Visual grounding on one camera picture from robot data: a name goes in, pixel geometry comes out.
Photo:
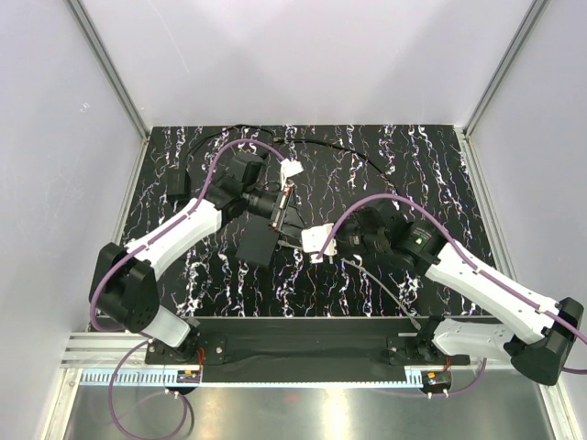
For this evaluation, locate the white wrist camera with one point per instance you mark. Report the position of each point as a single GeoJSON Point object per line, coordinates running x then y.
{"type": "Point", "coordinates": [288, 169]}
{"type": "Point", "coordinates": [316, 245]}

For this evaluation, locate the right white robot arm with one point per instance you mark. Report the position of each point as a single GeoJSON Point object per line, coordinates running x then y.
{"type": "Point", "coordinates": [535, 333]}

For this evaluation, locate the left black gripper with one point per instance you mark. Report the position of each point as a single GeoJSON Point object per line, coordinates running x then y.
{"type": "Point", "coordinates": [288, 222]}

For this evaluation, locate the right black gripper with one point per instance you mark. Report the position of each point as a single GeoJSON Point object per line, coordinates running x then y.
{"type": "Point", "coordinates": [337, 236]}

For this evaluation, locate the black cable gold connector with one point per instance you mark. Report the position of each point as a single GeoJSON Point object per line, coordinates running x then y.
{"type": "Point", "coordinates": [335, 172]}

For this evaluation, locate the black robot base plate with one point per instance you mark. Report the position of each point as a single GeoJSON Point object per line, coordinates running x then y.
{"type": "Point", "coordinates": [292, 342]}

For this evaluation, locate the aluminium front rail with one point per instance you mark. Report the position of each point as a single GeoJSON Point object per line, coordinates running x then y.
{"type": "Point", "coordinates": [107, 348]}

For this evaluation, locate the aluminium frame post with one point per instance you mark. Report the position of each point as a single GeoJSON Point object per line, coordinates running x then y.
{"type": "Point", "coordinates": [521, 36]}
{"type": "Point", "coordinates": [91, 34]}

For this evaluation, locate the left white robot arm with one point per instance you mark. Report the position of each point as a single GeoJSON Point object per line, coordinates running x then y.
{"type": "Point", "coordinates": [125, 279]}

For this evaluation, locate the black marble pattern mat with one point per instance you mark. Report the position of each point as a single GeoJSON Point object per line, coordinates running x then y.
{"type": "Point", "coordinates": [209, 280]}

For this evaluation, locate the right aluminium frame post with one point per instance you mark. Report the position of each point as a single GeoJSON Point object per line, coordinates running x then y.
{"type": "Point", "coordinates": [521, 36]}

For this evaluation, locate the left aluminium frame post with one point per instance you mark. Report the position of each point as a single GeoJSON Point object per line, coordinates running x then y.
{"type": "Point", "coordinates": [91, 34]}

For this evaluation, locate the white slotted cable duct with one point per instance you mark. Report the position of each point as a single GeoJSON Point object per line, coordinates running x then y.
{"type": "Point", "coordinates": [303, 377]}

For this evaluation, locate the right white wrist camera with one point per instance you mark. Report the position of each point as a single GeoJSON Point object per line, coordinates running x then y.
{"type": "Point", "coordinates": [316, 245]}

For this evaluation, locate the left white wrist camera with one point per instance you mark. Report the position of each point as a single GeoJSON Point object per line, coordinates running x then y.
{"type": "Point", "coordinates": [288, 169]}

